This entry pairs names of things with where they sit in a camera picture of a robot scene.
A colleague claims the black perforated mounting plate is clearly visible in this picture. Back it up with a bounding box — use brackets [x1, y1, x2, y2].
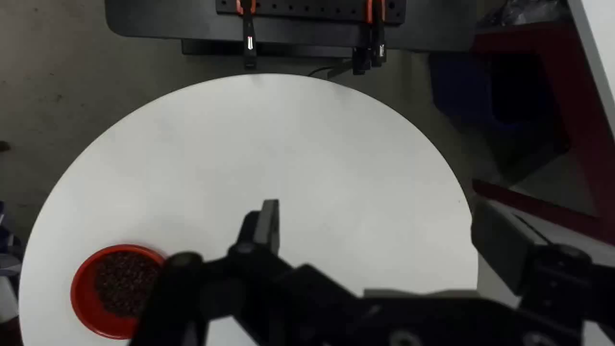
[105, 0, 477, 51]

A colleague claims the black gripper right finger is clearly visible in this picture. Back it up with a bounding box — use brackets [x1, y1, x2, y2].
[472, 199, 579, 303]

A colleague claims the orange black clamp right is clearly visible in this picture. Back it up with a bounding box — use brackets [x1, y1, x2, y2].
[353, 0, 387, 74]

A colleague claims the red bowl of coffee beans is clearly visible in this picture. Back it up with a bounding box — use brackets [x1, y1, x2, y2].
[70, 243, 164, 339]

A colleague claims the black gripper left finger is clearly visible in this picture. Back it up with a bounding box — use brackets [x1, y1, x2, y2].
[231, 199, 281, 253]

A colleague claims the red metal shelf frame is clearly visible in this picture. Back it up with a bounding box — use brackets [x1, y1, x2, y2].
[474, 22, 615, 243]

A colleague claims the orange black clamp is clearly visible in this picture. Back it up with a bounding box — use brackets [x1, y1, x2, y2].
[353, 0, 387, 74]
[235, 0, 258, 68]

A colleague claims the orange black clamp left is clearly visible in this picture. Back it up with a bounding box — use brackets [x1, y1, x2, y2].
[235, 0, 258, 68]

